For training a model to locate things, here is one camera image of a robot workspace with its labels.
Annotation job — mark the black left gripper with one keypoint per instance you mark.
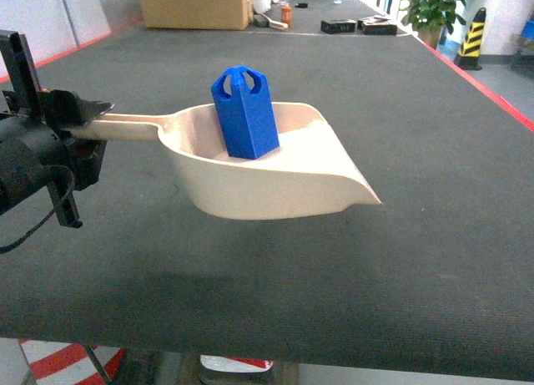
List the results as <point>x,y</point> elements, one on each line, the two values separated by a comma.
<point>37,151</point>

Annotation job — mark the blue 3D printed part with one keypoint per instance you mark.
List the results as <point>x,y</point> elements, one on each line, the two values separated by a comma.
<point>244,108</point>

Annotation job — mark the beige plastic dustpan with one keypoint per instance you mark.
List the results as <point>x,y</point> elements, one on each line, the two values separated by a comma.
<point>309,174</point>

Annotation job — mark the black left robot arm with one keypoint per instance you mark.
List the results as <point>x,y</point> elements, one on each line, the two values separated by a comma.
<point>37,149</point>

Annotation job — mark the cardboard box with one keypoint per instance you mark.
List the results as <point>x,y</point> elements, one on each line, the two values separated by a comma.
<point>196,14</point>

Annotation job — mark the orange bottle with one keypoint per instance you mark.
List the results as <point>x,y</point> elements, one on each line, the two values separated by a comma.
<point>286,15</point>

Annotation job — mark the black box left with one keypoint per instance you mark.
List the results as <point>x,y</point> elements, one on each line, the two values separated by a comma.
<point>338,26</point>

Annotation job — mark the black box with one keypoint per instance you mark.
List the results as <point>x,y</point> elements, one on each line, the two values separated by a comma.
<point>338,26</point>
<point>376,26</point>

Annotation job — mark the black box right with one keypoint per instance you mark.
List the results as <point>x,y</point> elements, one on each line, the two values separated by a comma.
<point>376,26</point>

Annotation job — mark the potted green plant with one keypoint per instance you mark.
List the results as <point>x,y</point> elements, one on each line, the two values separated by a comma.
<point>429,18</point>

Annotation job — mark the yellow black traffic cone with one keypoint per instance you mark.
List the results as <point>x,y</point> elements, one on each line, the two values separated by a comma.
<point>469,52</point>

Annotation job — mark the wooden handled brush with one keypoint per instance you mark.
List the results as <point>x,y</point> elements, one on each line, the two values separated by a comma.
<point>275,24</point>

